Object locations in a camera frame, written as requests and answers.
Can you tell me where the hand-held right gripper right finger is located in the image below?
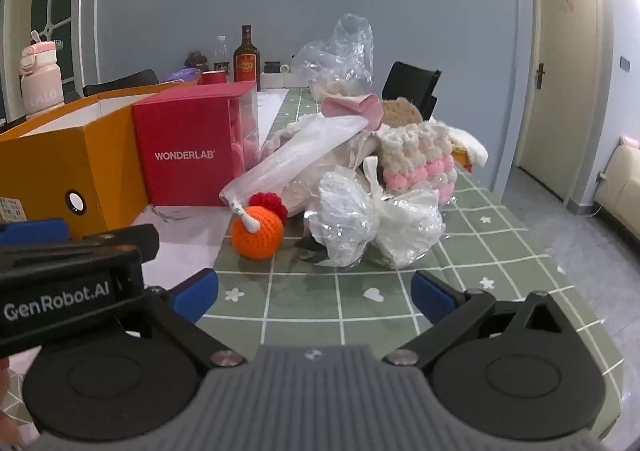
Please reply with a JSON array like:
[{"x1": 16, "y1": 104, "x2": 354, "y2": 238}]
[{"x1": 382, "y1": 270, "x2": 576, "y2": 367}]

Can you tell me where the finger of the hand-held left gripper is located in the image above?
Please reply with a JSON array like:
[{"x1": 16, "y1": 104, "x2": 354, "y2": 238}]
[
  {"x1": 70, "y1": 224, "x2": 161, "y2": 284},
  {"x1": 0, "y1": 218, "x2": 70, "y2": 247}
]

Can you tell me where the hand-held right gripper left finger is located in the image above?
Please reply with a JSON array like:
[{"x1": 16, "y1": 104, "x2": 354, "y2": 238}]
[{"x1": 142, "y1": 268, "x2": 247, "y2": 367}]

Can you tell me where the orange cardboard box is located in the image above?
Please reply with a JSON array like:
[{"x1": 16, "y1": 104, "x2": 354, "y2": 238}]
[{"x1": 0, "y1": 81, "x2": 201, "y2": 240}]

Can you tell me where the brown loofah pad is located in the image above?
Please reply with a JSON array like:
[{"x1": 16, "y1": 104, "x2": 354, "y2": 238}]
[{"x1": 379, "y1": 98, "x2": 424, "y2": 128}]

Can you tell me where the person's left hand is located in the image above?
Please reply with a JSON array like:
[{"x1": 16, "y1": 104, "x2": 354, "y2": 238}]
[{"x1": 0, "y1": 356, "x2": 23, "y2": 449}]

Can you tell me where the orange crochet ball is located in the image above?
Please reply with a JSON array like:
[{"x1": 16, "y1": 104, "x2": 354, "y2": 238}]
[{"x1": 230, "y1": 204, "x2": 285, "y2": 260}]

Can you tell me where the red box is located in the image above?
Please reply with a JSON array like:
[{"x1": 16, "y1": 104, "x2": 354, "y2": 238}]
[{"x1": 132, "y1": 81, "x2": 260, "y2": 208}]

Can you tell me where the red crochet flower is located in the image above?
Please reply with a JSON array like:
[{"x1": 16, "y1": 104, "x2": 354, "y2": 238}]
[{"x1": 248, "y1": 191, "x2": 289, "y2": 223}]

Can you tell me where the pink white crochet pouch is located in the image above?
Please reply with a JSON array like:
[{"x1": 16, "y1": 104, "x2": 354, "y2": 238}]
[{"x1": 375, "y1": 123, "x2": 459, "y2": 205}]

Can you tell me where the pink water bottle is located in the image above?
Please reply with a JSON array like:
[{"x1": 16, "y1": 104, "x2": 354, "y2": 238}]
[{"x1": 19, "y1": 30, "x2": 66, "y2": 120}]

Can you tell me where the black chair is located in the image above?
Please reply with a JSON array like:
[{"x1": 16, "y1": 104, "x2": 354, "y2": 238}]
[
  {"x1": 382, "y1": 61, "x2": 442, "y2": 120},
  {"x1": 82, "y1": 70, "x2": 160, "y2": 97}
]

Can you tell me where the long clear bag white cloth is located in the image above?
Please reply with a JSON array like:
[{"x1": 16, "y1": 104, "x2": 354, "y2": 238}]
[{"x1": 220, "y1": 114, "x2": 372, "y2": 213}]

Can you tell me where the clear plastic water bottle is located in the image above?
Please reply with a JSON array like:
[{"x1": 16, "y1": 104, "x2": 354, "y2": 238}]
[{"x1": 213, "y1": 35, "x2": 231, "y2": 72}]

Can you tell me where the pink cloth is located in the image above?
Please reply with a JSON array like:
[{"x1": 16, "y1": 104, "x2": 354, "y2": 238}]
[{"x1": 321, "y1": 93, "x2": 384, "y2": 127}]

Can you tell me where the brown liquor bottle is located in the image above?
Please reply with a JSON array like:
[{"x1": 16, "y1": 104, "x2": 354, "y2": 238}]
[{"x1": 233, "y1": 25, "x2": 261, "y2": 84}]

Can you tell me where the white box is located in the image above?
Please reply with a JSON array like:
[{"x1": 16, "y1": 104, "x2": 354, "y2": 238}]
[{"x1": 260, "y1": 72, "x2": 294, "y2": 90}]

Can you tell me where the cream sofa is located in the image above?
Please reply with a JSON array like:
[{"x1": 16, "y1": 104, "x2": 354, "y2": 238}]
[{"x1": 592, "y1": 135, "x2": 640, "y2": 228}]

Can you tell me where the cream room door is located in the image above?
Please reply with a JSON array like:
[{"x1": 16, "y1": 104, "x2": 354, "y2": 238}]
[{"x1": 517, "y1": 0, "x2": 601, "y2": 208}]

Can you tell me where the clear plastic bag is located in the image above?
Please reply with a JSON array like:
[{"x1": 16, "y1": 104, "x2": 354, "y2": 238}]
[{"x1": 290, "y1": 13, "x2": 375, "y2": 100}]

